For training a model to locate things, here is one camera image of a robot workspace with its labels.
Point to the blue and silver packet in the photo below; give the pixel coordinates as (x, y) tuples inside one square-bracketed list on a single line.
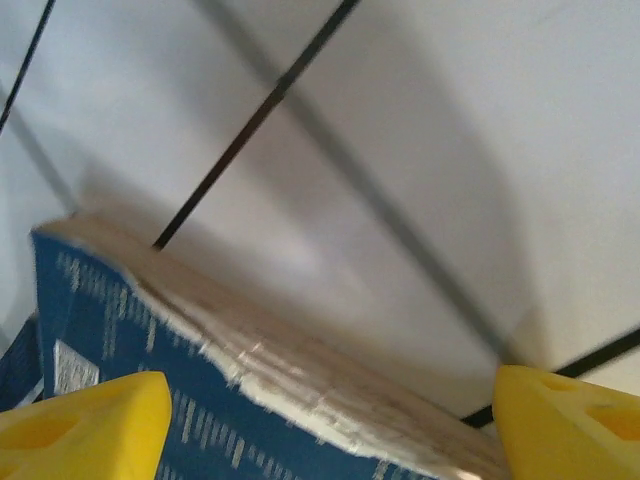
[(150, 350)]

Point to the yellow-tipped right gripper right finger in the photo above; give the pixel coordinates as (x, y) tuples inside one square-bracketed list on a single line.
[(575, 435)]

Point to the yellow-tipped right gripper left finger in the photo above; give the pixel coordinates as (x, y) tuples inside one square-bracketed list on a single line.
[(75, 435)]

